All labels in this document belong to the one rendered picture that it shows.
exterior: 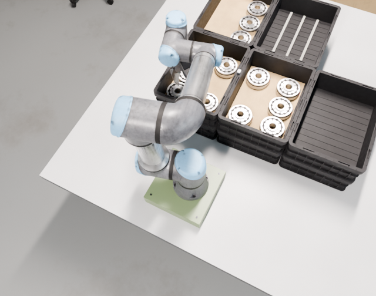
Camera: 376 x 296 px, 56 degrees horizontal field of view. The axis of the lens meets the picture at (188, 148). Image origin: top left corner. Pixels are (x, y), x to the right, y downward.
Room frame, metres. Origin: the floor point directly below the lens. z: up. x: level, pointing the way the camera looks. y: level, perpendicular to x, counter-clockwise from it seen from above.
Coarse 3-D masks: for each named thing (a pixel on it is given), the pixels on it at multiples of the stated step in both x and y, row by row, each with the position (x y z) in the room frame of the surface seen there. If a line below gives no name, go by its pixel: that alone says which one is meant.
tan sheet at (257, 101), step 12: (276, 84) 0.94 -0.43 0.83; (300, 84) 0.93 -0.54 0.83; (240, 96) 0.90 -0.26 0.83; (252, 96) 0.89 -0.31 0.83; (264, 96) 0.88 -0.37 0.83; (276, 96) 0.88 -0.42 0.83; (252, 108) 0.83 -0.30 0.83; (264, 108) 0.82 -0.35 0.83; (252, 120) 0.77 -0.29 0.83; (288, 120) 0.75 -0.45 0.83
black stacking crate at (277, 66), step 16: (256, 64) 1.06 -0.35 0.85; (272, 64) 1.02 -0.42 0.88; (288, 64) 0.98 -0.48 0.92; (240, 80) 0.94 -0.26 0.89; (304, 80) 0.94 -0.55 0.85; (224, 112) 0.78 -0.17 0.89; (224, 128) 0.73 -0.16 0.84; (288, 128) 0.71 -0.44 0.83; (256, 144) 0.65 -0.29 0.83; (272, 144) 0.62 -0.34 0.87
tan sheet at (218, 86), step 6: (216, 78) 1.01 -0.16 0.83; (222, 78) 1.01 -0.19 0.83; (210, 84) 0.98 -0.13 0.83; (216, 84) 0.98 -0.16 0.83; (222, 84) 0.97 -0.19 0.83; (228, 84) 0.97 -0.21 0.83; (210, 90) 0.94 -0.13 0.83; (216, 90) 0.94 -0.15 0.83; (222, 90) 0.94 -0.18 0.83; (216, 96) 0.91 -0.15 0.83; (222, 96) 0.90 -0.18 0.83
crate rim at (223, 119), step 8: (248, 56) 1.04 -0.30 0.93; (272, 56) 1.02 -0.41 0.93; (280, 56) 1.02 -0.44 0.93; (296, 64) 0.97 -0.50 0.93; (312, 72) 0.92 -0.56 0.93; (312, 80) 0.88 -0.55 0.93; (232, 88) 0.87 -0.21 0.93; (304, 96) 0.80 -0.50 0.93; (224, 104) 0.80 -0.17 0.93; (296, 112) 0.73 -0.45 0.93; (224, 120) 0.72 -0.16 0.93; (232, 120) 0.72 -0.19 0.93; (296, 120) 0.69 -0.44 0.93; (240, 128) 0.69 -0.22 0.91; (248, 128) 0.68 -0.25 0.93; (264, 136) 0.64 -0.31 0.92; (288, 136) 0.63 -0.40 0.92
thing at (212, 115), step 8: (192, 32) 1.21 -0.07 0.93; (200, 32) 1.20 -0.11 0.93; (224, 40) 1.14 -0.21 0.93; (248, 48) 1.08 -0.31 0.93; (240, 64) 1.00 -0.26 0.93; (160, 80) 0.95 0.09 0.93; (160, 96) 0.87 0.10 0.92; (168, 96) 0.87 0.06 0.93; (224, 96) 0.85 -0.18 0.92; (208, 112) 0.77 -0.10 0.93; (216, 112) 0.76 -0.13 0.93
